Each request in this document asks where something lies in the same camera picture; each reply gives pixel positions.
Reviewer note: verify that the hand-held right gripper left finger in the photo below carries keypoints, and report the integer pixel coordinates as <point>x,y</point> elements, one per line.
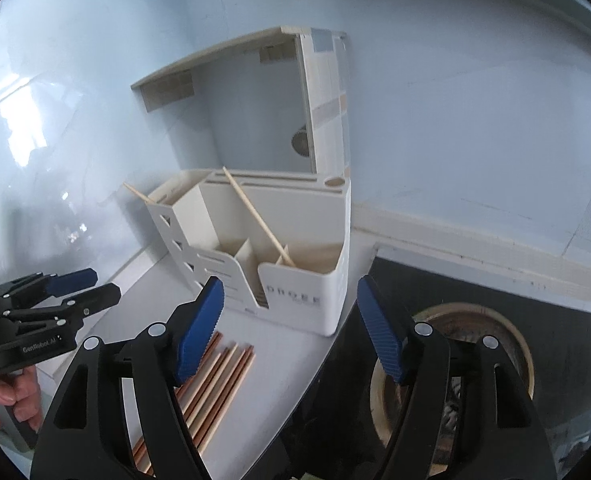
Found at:
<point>200,330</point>

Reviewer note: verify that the white plastic utensil holder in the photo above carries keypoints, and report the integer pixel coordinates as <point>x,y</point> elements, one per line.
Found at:
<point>295,300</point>

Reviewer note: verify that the black glass gas stove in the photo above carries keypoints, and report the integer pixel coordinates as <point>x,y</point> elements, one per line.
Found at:
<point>550,305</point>

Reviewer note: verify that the brown wooden chopstick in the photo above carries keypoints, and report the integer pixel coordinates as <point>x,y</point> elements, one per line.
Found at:
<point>217,362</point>
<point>235,387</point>
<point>224,390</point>
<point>227,396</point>
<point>213,346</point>
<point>220,375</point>

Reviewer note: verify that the light bamboo chopstick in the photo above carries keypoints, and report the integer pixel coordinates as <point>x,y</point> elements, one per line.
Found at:
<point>260,217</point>
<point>138,194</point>

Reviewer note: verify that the person's left hand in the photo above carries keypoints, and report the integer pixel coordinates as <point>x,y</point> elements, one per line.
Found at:
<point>0,390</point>

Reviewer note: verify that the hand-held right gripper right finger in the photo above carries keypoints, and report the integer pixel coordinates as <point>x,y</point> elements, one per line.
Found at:
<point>380,330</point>

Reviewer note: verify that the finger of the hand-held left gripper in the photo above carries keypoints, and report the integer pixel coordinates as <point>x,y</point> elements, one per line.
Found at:
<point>70,279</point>
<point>95,296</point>

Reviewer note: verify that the beige tiled wall niche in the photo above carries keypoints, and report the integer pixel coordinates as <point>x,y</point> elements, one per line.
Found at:
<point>325,100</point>

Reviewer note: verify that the round stove burner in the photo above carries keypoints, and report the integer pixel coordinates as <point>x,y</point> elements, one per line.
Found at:
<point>475,317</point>

